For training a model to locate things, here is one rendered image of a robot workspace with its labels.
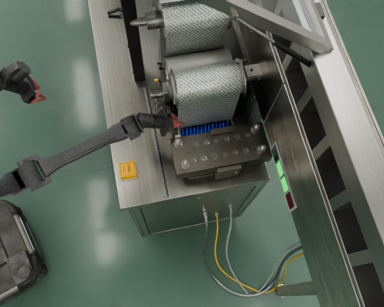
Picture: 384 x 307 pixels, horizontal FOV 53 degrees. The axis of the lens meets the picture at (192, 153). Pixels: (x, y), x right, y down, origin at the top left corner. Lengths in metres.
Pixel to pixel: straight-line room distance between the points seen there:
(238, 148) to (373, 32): 2.21
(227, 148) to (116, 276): 1.26
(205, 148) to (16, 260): 1.29
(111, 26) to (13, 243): 1.32
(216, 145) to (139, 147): 0.36
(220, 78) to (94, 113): 1.59
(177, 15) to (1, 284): 1.72
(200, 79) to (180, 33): 0.20
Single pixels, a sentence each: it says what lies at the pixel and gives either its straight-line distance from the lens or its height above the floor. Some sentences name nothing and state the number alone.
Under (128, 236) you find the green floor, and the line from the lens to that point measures 2.55.
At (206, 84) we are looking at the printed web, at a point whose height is 1.30.
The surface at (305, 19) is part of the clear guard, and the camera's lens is 1.10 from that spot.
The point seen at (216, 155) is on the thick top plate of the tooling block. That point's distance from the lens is 1.58.
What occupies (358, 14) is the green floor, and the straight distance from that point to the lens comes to 3.64.
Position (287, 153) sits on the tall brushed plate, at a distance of 1.36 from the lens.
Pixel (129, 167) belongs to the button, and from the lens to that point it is 1.67.
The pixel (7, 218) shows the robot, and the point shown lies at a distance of 2.50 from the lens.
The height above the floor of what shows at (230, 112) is 1.10.
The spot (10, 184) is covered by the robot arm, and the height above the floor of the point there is 1.29.
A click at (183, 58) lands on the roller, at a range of 1.54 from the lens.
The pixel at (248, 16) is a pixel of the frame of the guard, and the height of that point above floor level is 1.85.
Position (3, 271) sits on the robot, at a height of 0.24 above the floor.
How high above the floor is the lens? 2.50
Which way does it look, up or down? 69 degrees down
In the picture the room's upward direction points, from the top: 7 degrees clockwise
